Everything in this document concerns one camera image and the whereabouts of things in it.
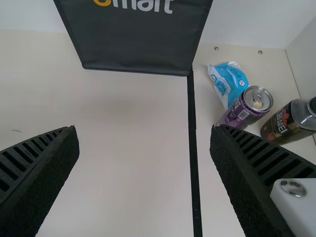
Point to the black strip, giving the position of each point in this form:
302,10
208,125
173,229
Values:
193,148

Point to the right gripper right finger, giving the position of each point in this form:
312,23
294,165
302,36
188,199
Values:
247,172

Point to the dark coffee bottle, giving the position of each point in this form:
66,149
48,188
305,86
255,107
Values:
286,123

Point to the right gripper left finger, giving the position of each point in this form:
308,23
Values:
37,172

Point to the purple can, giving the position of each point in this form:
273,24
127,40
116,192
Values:
247,111

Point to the blue and white packet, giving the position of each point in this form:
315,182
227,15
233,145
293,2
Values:
227,79

